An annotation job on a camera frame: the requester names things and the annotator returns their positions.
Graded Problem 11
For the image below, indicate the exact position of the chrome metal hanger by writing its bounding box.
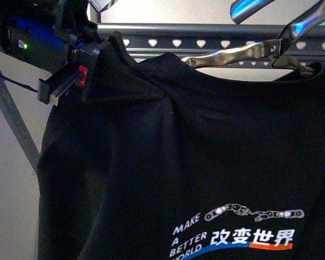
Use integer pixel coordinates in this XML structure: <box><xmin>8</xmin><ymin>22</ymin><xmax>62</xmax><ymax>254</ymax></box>
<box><xmin>97</xmin><ymin>1</ymin><xmax>325</xmax><ymax>75</ymax></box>

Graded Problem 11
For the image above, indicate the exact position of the black t-shirt large print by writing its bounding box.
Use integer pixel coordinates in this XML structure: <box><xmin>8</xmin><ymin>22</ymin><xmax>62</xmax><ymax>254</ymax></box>
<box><xmin>37</xmin><ymin>54</ymin><xmax>325</xmax><ymax>259</ymax></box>

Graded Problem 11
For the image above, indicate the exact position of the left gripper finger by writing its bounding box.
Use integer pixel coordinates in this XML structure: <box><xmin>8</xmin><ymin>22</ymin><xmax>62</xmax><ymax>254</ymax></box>
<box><xmin>80</xmin><ymin>31</ymin><xmax>165</xmax><ymax>102</ymax></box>

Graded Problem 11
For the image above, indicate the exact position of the grey metal clothes rack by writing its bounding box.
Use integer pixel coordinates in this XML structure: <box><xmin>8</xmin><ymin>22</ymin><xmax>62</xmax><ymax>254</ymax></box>
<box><xmin>0</xmin><ymin>22</ymin><xmax>325</xmax><ymax>174</ymax></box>

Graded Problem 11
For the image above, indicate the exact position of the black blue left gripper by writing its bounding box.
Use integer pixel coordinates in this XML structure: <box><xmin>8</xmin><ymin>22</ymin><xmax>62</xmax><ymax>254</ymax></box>
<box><xmin>0</xmin><ymin>1</ymin><xmax>101</xmax><ymax>105</ymax></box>

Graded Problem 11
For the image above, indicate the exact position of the black cable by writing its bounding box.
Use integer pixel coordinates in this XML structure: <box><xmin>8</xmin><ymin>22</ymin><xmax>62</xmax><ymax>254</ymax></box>
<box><xmin>0</xmin><ymin>64</ymin><xmax>38</xmax><ymax>93</ymax></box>

